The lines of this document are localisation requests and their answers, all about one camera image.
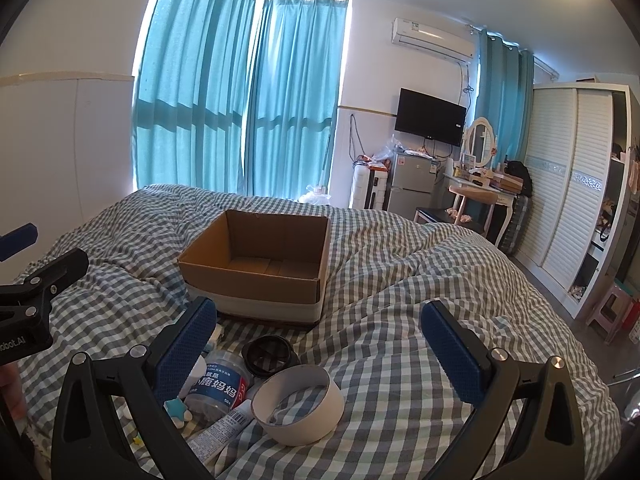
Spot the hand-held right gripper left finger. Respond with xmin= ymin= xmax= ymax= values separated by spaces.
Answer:
xmin=51 ymin=296 xmax=218 ymax=480

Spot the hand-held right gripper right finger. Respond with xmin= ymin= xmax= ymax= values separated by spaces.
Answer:
xmin=420 ymin=300 xmax=586 ymax=480

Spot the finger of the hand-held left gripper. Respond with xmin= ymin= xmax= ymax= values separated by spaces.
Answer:
xmin=0 ymin=223 xmax=39 ymax=262
xmin=0 ymin=248 xmax=90 ymax=313

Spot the small white bottle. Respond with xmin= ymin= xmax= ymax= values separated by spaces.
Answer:
xmin=180 ymin=355 xmax=208 ymax=398

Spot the clear plastic jar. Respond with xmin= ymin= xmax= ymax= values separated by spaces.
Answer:
xmin=185 ymin=350 xmax=256 ymax=426

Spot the small blue toy figure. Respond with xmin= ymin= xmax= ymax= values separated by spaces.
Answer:
xmin=164 ymin=396 xmax=193 ymax=428

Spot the black round lid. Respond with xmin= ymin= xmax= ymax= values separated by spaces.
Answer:
xmin=241 ymin=335 xmax=301 ymax=378

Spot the white squeeze tube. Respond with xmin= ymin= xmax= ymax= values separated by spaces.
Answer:
xmin=187 ymin=397 xmax=258 ymax=463

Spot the cardboard box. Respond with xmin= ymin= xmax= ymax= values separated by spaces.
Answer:
xmin=177 ymin=209 xmax=332 ymax=331

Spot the white tape roll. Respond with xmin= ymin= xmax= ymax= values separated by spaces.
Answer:
xmin=250 ymin=366 xmax=346 ymax=446

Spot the checked blanket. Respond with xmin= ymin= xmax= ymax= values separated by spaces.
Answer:
xmin=10 ymin=183 xmax=623 ymax=480

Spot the wooden chair black seat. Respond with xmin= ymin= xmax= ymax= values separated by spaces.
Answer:
xmin=413 ymin=185 xmax=499 ymax=241

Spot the dark striped suitcase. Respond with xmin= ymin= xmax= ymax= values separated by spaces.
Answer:
xmin=500 ymin=195 xmax=528 ymax=256

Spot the pink plastic stool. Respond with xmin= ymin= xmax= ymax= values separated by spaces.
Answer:
xmin=586 ymin=282 xmax=633 ymax=345

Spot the white dressing table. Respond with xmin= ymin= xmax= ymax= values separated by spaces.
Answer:
xmin=442 ymin=167 xmax=518 ymax=243

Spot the grey small fridge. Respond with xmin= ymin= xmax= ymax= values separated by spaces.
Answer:
xmin=387 ymin=150 xmax=436 ymax=221

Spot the white suitcase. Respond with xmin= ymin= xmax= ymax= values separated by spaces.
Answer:
xmin=350 ymin=162 xmax=390 ymax=211

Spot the black bag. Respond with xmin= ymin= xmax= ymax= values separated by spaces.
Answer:
xmin=502 ymin=160 xmax=533 ymax=198

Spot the clear water jug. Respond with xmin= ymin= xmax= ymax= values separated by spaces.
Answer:
xmin=300 ymin=184 xmax=331 ymax=206

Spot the white louvred wardrobe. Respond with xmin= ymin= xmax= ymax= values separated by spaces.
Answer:
xmin=515 ymin=81 xmax=640 ymax=321

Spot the white oval mirror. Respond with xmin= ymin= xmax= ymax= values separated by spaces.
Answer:
xmin=462 ymin=117 xmax=498 ymax=168

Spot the clear plastic bag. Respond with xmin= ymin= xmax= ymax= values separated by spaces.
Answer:
xmin=377 ymin=134 xmax=401 ymax=161

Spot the wide teal curtain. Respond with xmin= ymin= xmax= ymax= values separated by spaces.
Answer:
xmin=132 ymin=0 xmax=261 ymax=196

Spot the narrow teal curtain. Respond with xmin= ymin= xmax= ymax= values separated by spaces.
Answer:
xmin=472 ymin=30 xmax=535 ymax=166

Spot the white air conditioner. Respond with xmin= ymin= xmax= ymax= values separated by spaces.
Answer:
xmin=391 ymin=16 xmax=476 ymax=63

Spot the blue wall cable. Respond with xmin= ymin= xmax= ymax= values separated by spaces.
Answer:
xmin=349 ymin=114 xmax=367 ymax=167

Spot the black wall television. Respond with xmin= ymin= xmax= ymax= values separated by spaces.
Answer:
xmin=394 ymin=88 xmax=467 ymax=147

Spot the air conditioner cable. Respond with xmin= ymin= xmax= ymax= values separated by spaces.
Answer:
xmin=457 ymin=60 xmax=473 ymax=111

